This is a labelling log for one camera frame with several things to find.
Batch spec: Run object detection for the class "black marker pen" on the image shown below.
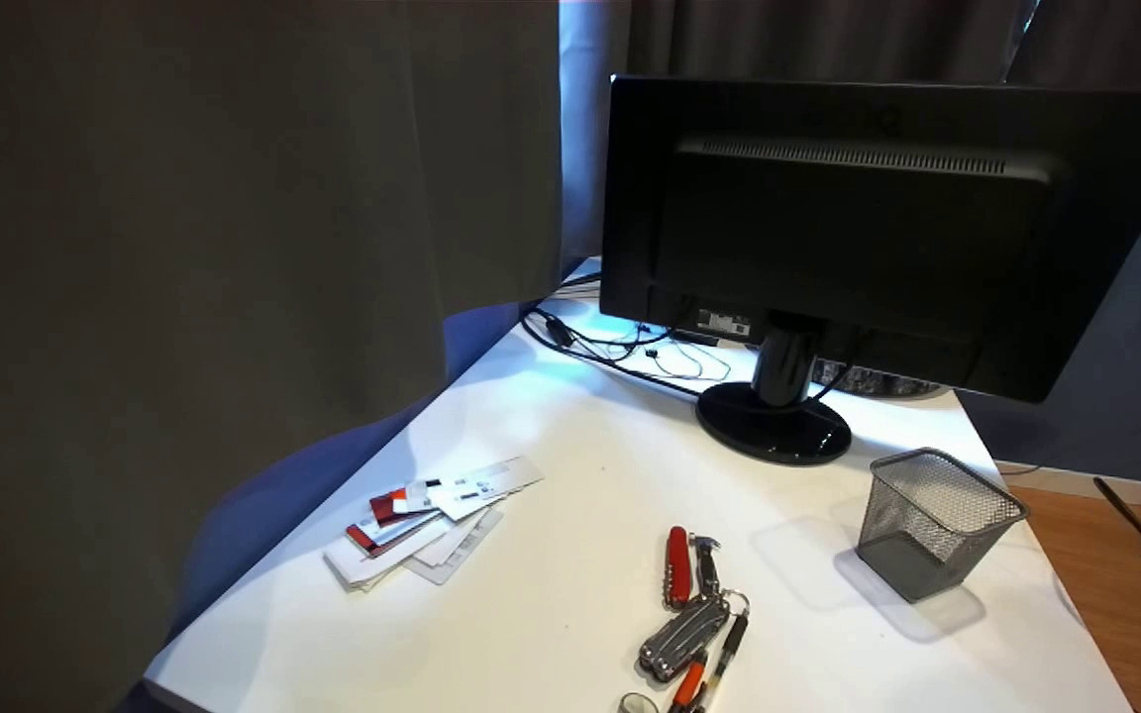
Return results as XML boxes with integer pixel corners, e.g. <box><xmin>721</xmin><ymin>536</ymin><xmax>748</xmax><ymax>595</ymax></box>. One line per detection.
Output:
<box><xmin>699</xmin><ymin>607</ymin><xmax>756</xmax><ymax>713</ymax></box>

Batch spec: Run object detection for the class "orange pen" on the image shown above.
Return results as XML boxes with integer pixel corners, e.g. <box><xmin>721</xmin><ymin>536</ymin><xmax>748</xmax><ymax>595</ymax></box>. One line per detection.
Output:
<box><xmin>663</xmin><ymin>652</ymin><xmax>715</xmax><ymax>713</ymax></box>

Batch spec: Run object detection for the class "grey mesh pen cup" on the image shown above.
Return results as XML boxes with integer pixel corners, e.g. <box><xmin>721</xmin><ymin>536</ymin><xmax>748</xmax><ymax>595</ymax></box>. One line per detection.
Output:
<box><xmin>852</xmin><ymin>442</ymin><xmax>1032</xmax><ymax>607</ymax></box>

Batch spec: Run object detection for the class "white card with black marks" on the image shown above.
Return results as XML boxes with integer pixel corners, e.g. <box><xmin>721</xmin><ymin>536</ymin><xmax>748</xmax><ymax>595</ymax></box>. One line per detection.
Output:
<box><xmin>419</xmin><ymin>455</ymin><xmax>548</xmax><ymax>528</ymax></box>

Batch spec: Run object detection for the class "pale translucent card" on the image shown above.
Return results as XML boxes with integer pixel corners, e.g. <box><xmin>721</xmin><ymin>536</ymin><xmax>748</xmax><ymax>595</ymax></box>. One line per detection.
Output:
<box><xmin>403</xmin><ymin>512</ymin><xmax>506</xmax><ymax>589</ymax></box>

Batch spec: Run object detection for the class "red and white card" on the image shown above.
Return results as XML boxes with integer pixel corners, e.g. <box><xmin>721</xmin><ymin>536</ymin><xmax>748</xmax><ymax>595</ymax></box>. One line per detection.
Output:
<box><xmin>365</xmin><ymin>483</ymin><xmax>439</xmax><ymax>529</ymax></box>

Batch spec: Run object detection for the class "red pocket knife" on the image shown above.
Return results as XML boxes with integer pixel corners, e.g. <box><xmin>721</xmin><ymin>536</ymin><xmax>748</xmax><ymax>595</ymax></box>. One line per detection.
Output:
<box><xmin>658</xmin><ymin>523</ymin><xmax>703</xmax><ymax>612</ymax></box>

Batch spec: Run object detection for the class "blue fabric panel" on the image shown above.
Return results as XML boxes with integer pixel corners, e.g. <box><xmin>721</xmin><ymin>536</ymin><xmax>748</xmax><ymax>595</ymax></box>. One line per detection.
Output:
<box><xmin>172</xmin><ymin>300</ymin><xmax>528</xmax><ymax>645</ymax></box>

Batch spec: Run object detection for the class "black monitor with round stand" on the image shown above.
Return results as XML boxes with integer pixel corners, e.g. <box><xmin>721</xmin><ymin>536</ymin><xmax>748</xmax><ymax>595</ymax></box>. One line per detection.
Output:
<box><xmin>600</xmin><ymin>71</ymin><xmax>1141</xmax><ymax>470</ymax></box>

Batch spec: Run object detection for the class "black desk cable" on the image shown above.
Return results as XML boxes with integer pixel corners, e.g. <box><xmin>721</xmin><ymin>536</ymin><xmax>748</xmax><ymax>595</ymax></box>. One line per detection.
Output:
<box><xmin>515</xmin><ymin>300</ymin><xmax>708</xmax><ymax>400</ymax></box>

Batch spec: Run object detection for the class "white thin cable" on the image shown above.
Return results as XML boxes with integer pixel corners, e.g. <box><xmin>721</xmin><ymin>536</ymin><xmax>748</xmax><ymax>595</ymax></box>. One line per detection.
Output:
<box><xmin>624</xmin><ymin>346</ymin><xmax>737</xmax><ymax>388</ymax></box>

